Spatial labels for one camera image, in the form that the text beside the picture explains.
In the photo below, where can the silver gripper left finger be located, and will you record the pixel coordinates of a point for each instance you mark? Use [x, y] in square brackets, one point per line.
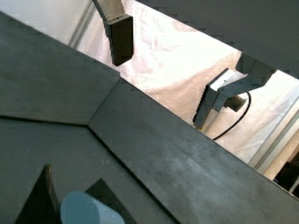
[119, 29]

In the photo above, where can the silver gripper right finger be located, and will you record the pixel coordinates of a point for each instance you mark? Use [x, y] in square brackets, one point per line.
[250, 75]

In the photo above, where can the light blue oval cylinder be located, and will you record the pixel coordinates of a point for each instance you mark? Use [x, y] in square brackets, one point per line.
[82, 209]

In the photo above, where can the aluminium frame profile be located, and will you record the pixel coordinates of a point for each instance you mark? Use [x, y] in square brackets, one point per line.
[277, 140]

